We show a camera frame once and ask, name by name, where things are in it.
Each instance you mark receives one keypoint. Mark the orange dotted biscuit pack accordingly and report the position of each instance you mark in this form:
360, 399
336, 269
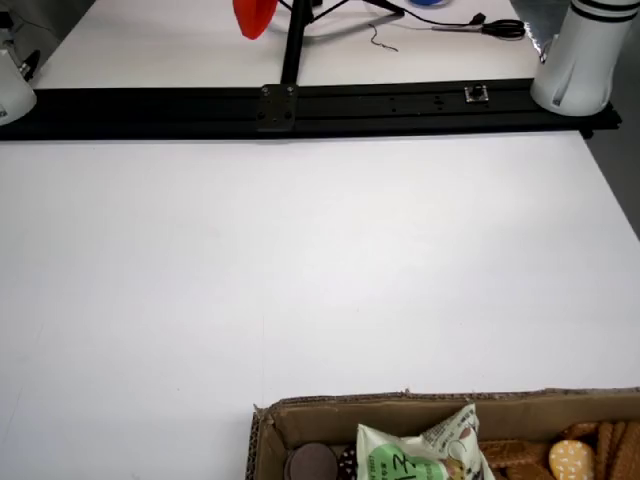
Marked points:
570, 457

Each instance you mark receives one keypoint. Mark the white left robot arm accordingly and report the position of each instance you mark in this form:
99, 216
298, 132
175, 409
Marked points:
575, 65

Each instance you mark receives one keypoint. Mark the blue tape roll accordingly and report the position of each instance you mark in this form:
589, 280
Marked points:
430, 2

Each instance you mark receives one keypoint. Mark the green white snack pack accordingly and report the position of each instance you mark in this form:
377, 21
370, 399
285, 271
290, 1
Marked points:
400, 455

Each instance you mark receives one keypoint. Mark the chocolate cookie pack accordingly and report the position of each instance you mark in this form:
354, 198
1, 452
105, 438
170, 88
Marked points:
310, 462
347, 465

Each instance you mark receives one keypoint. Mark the black scissors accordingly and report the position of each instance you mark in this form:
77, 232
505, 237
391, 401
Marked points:
480, 28

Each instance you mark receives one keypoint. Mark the black aluminium rail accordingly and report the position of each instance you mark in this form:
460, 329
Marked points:
150, 112

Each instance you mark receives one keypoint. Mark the black tripod pole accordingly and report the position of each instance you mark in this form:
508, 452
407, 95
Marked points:
295, 45

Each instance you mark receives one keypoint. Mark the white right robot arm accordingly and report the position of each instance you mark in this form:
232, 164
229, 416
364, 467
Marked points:
12, 90

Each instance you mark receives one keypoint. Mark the dark metal bracket plate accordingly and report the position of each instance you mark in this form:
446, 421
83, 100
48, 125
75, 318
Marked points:
276, 107

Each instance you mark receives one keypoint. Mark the brown cardboard box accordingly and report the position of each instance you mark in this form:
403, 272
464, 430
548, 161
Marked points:
340, 417

